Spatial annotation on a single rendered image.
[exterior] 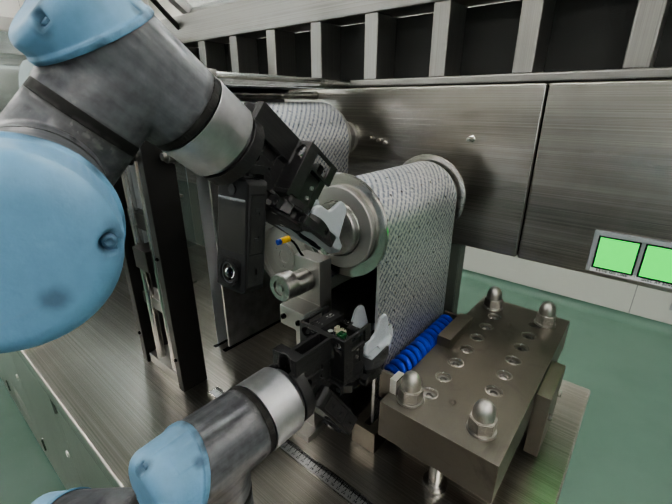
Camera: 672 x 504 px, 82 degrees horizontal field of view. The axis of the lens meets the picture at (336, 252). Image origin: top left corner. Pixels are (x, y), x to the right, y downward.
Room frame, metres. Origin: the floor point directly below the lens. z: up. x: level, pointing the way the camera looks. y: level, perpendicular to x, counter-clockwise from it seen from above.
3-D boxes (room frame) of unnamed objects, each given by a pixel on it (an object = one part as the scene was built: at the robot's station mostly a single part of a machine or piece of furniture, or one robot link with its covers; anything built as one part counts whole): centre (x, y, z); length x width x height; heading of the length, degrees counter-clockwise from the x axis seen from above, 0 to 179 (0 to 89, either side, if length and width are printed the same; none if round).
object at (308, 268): (0.50, 0.05, 1.05); 0.06 x 0.05 x 0.31; 140
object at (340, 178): (0.51, -0.01, 1.25); 0.15 x 0.01 x 0.15; 50
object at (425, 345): (0.55, -0.15, 1.03); 0.21 x 0.04 x 0.03; 140
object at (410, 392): (0.42, -0.10, 1.05); 0.04 x 0.04 x 0.04
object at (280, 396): (0.32, 0.07, 1.11); 0.08 x 0.05 x 0.08; 50
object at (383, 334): (0.45, -0.06, 1.11); 0.09 x 0.03 x 0.06; 139
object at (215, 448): (0.26, 0.12, 1.11); 0.11 x 0.08 x 0.09; 140
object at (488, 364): (0.52, -0.25, 1.00); 0.40 x 0.16 x 0.06; 140
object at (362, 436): (0.56, -0.13, 0.92); 0.28 x 0.04 x 0.04; 140
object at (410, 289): (0.56, -0.13, 1.11); 0.23 x 0.01 x 0.18; 140
